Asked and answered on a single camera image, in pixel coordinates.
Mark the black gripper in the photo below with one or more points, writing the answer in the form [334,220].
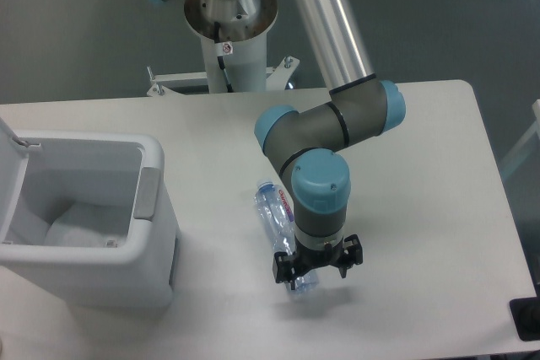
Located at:
[292,270]

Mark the crushed clear plastic bottle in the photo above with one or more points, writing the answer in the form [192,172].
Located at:
[277,218]

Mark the clear plastic bag with labels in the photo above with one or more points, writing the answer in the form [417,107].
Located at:
[90,226]

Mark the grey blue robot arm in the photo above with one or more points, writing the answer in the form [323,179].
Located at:
[303,147]

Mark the white trash can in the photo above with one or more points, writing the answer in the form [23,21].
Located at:
[43,173]

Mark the black device at table edge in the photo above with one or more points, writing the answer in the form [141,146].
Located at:
[525,313]

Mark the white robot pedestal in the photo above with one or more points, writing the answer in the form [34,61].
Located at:
[233,37]

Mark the white frame at right edge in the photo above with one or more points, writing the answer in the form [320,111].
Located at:
[522,149]

